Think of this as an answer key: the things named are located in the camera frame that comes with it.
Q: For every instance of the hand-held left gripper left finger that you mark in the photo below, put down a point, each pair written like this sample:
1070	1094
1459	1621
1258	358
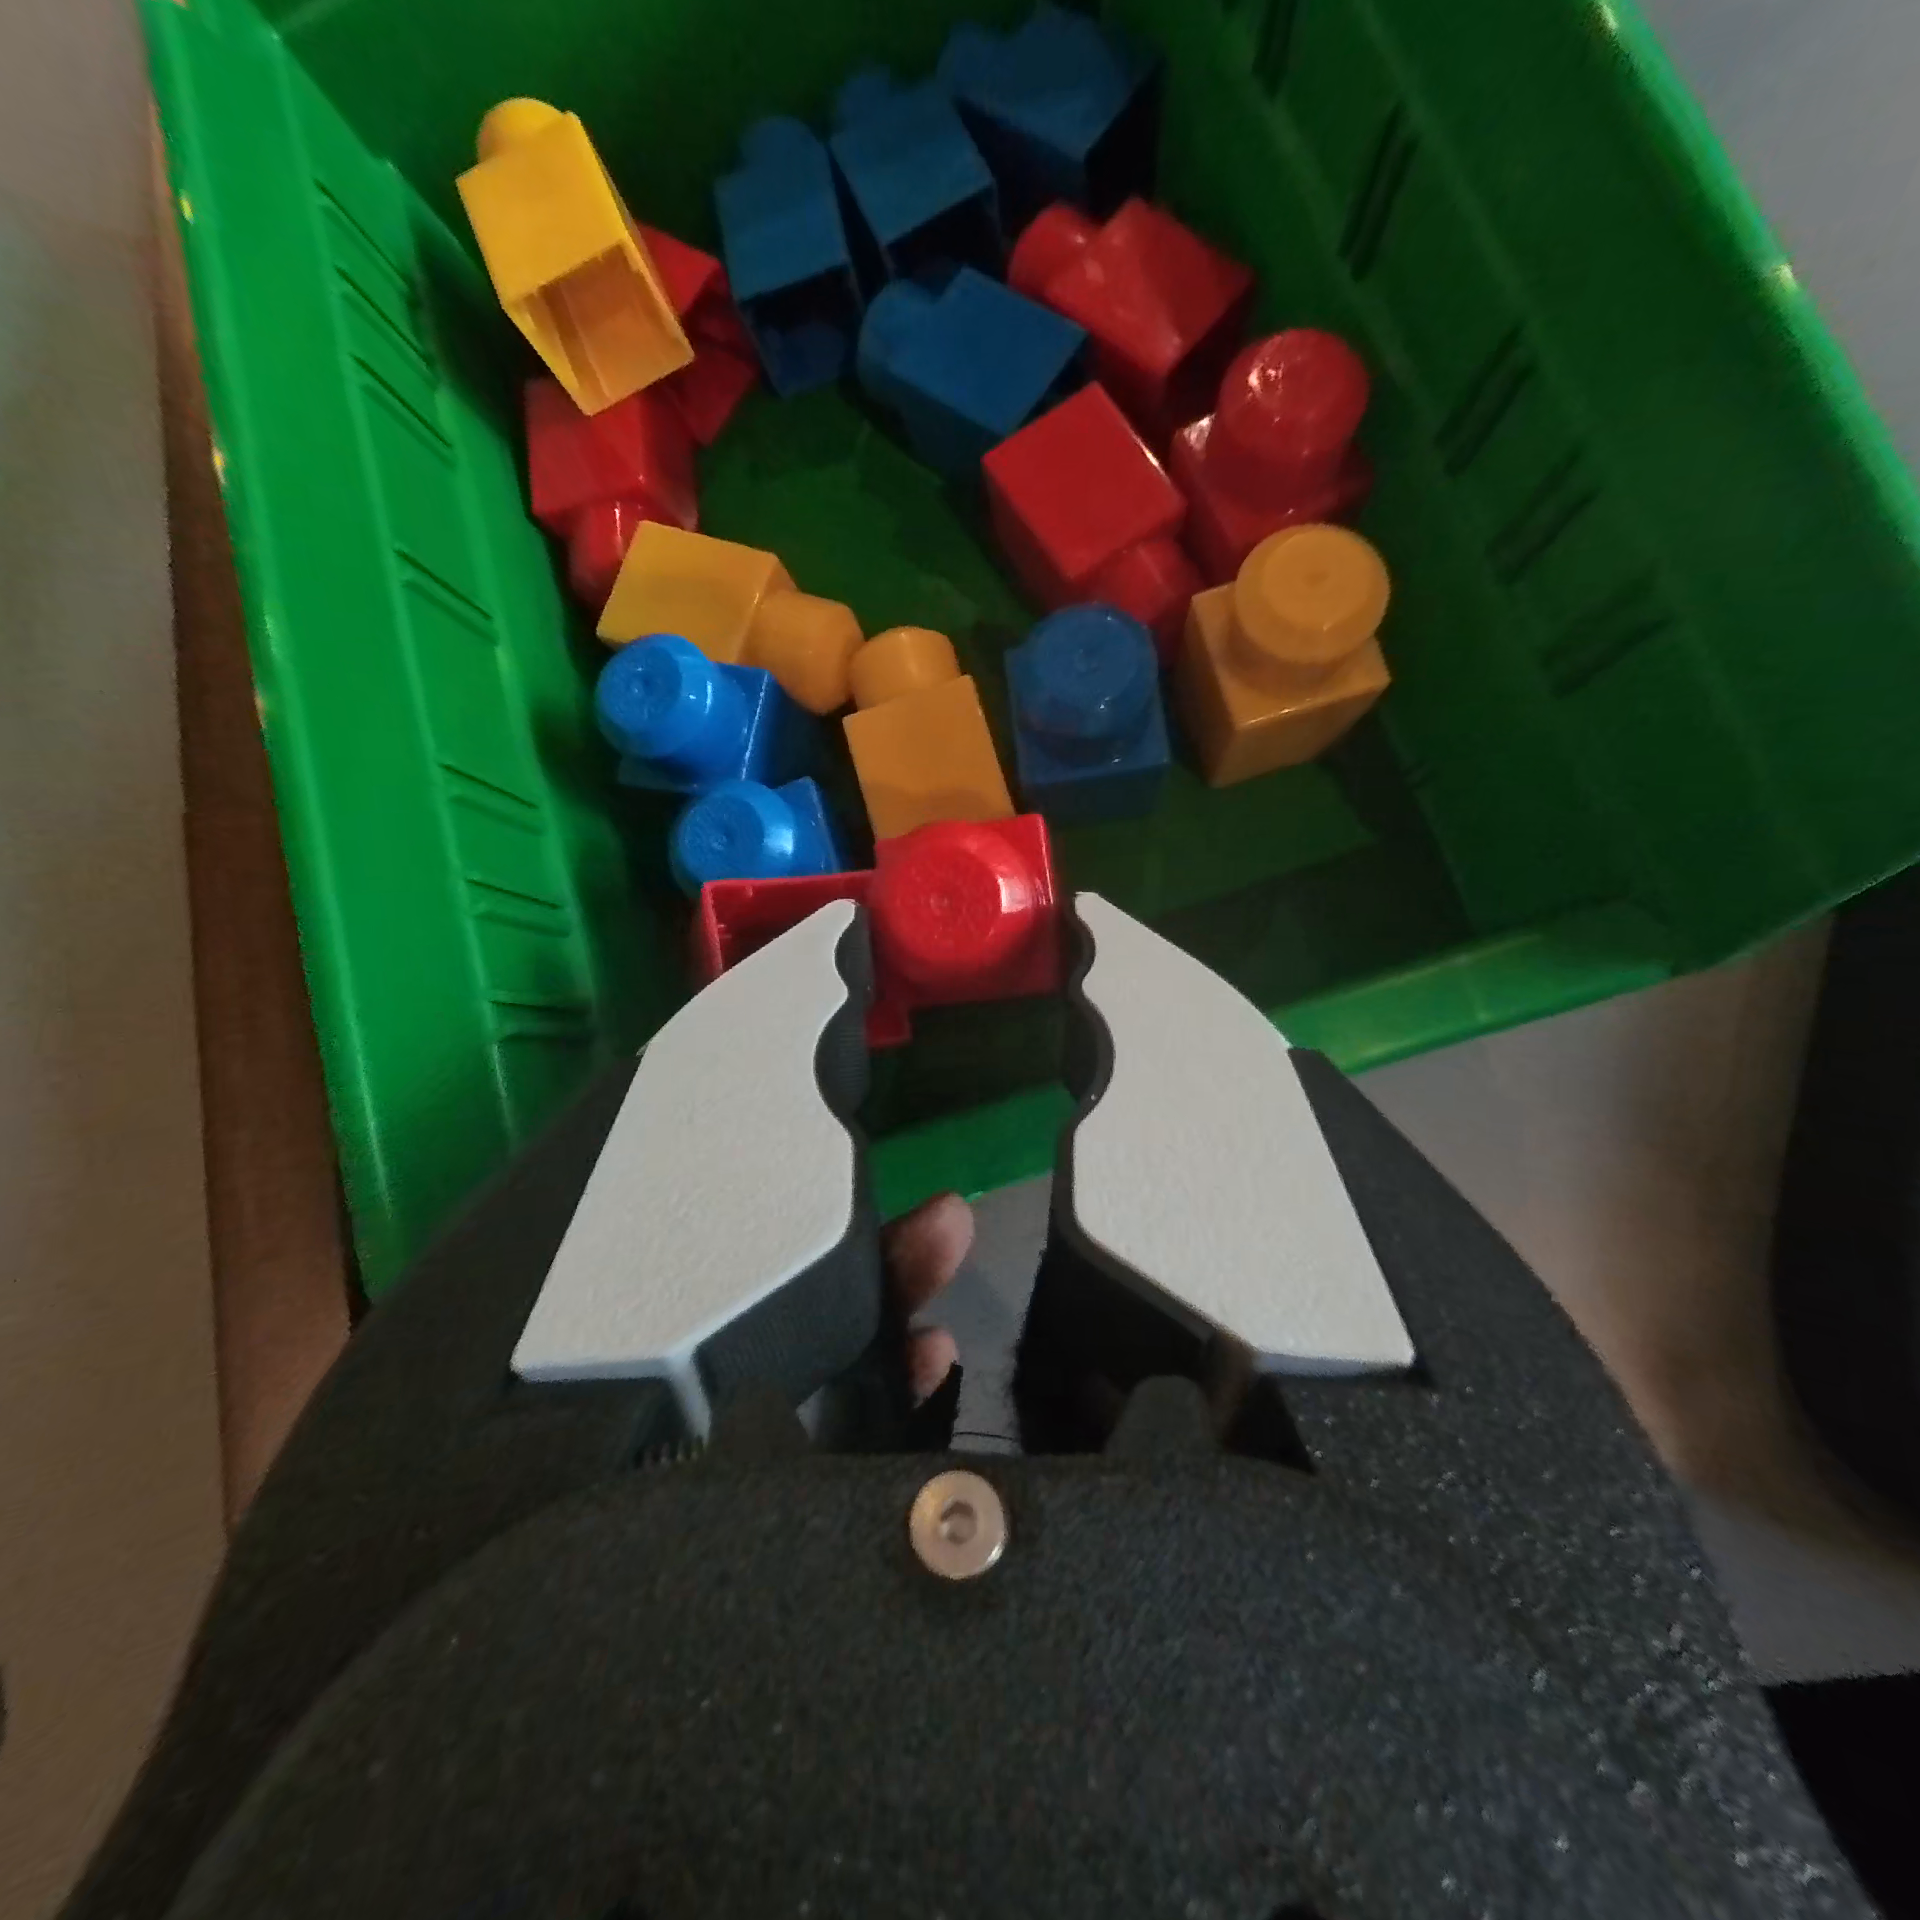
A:
704	1171

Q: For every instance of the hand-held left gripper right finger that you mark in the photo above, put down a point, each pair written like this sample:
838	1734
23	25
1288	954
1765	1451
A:
1230	1184

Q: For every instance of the red mega block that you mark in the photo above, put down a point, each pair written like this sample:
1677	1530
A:
960	907

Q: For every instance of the pile of colourful mega blocks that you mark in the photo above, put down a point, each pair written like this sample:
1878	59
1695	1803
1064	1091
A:
1080	495

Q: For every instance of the green plastic bin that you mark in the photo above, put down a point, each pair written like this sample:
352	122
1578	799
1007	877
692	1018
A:
1575	450

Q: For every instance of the person's left hand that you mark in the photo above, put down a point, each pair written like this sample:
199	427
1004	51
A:
927	1259

